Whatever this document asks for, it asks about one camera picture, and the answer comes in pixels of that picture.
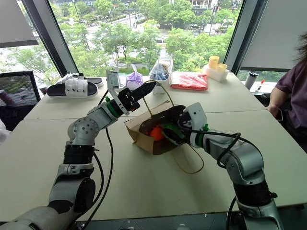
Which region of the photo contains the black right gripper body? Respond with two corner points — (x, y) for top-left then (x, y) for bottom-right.
(176, 110), (193, 136)

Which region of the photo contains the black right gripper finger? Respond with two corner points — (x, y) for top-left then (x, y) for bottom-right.
(164, 129), (188, 146)
(139, 106), (186, 133)

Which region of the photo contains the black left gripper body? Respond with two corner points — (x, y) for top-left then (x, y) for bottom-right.
(117, 88), (141, 113)

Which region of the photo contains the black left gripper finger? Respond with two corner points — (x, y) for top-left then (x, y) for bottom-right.
(135, 84), (156, 100)
(133, 81), (157, 96)

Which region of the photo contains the green plush toy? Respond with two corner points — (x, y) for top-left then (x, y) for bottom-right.
(160, 123), (183, 135)

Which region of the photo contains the orange plush toy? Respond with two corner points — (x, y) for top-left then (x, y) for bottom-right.
(149, 126), (165, 142)

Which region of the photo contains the brown paper bag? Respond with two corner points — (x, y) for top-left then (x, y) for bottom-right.
(123, 80), (205, 175)

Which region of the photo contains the purple plastic bag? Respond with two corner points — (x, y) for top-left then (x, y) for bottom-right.
(125, 63), (144, 91)

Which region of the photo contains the clear plastic bag with items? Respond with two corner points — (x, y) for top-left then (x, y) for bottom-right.
(148, 54), (174, 94)

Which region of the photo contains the red plastic bag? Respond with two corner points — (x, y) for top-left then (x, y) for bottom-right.
(170, 71), (209, 92)

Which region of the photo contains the black and white slipper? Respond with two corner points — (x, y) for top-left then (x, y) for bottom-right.
(47, 78), (99, 99)
(55, 72), (105, 88)

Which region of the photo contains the large yellow cup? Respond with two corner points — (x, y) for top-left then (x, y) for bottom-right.
(208, 55), (220, 70)

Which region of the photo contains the white tumbler with black lid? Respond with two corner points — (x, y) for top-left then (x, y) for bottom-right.
(244, 71), (260, 91)

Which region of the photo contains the black mesh chair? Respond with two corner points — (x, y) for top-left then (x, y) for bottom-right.
(0, 70), (42, 132)

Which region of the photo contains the person in purple shirt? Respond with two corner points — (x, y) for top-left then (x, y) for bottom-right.
(265, 32), (307, 154)

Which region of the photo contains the grey roller blind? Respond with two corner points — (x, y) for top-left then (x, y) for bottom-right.
(239, 0), (307, 72)
(0, 0), (39, 48)

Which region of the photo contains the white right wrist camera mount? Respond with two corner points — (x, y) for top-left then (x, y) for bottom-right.
(183, 102), (208, 133)

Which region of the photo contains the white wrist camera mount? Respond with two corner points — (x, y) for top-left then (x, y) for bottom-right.
(183, 102), (208, 133)
(106, 69), (130, 115)

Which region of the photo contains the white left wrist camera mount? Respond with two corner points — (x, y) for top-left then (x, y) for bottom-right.
(106, 69), (130, 115)

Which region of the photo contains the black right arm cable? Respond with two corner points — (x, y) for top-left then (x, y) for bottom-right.
(191, 128), (242, 169)

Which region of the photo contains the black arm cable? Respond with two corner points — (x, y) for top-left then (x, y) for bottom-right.
(191, 128), (242, 169)
(71, 90), (115, 230)

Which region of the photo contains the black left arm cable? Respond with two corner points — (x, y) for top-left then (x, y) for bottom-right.
(71, 90), (115, 230)

